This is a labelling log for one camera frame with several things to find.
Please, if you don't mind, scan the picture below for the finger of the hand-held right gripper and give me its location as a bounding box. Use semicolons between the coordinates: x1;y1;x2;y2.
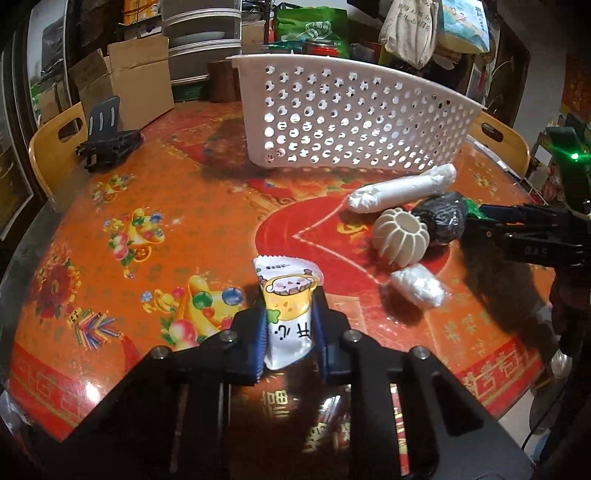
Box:
462;204;583;267

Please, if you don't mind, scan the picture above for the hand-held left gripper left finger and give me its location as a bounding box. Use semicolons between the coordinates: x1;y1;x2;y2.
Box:
61;306;269;480

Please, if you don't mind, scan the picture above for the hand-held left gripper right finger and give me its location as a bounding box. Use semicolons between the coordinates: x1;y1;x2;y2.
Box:
310;291;536;480

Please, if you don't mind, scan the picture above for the white cartoon snack packet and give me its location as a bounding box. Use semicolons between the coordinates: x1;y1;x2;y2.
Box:
252;255;323;371

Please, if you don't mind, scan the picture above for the black plastic bag roll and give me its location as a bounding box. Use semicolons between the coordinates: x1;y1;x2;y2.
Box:
411;192;467;247

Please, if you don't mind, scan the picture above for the small white plastic bag roll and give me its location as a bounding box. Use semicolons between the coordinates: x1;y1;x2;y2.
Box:
390;264;448;308

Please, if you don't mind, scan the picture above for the cream ribbed round ball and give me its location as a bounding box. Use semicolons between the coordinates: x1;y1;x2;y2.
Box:
373;208;432;267

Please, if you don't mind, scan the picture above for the long white plastic bag roll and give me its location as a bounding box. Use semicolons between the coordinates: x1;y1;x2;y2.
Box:
347;164;457;215

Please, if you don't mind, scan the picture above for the white perforated plastic basket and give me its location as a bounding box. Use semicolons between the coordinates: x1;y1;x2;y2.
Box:
226;54;487;173

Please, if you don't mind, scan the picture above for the wooden chair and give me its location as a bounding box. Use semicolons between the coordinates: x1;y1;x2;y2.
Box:
467;113;531;177
28;102;89;197

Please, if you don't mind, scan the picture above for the red floral tablecloth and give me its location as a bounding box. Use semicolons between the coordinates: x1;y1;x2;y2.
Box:
8;99;557;444

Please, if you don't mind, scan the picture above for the beige tote bag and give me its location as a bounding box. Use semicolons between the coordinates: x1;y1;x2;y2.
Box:
379;0;438;69

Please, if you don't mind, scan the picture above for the black folding stand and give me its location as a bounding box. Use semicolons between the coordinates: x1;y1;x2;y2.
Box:
76;96;142;172

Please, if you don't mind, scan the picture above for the brown wooden container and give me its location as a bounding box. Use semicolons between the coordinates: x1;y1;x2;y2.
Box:
207;60;243;103

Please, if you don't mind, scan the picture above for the green snack bag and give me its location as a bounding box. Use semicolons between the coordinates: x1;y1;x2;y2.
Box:
276;6;350;58

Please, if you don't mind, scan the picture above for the cardboard box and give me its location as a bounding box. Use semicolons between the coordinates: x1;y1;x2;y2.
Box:
68;34;175;131

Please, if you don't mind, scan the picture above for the white drawer cabinet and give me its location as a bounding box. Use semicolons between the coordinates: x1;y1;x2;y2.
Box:
161;0;243;86

